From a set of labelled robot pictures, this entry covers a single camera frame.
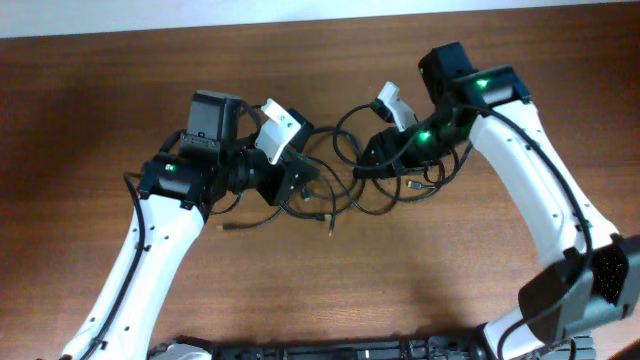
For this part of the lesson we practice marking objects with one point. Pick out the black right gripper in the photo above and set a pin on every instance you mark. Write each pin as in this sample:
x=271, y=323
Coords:
x=387, y=143

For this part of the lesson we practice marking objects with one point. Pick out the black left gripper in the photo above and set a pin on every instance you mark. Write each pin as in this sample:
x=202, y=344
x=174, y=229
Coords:
x=280, y=183

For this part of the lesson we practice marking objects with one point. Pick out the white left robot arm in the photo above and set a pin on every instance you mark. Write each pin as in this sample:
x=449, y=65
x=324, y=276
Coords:
x=228, y=145

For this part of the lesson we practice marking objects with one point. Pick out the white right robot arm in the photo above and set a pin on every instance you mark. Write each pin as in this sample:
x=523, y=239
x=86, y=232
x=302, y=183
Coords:
x=590, y=272

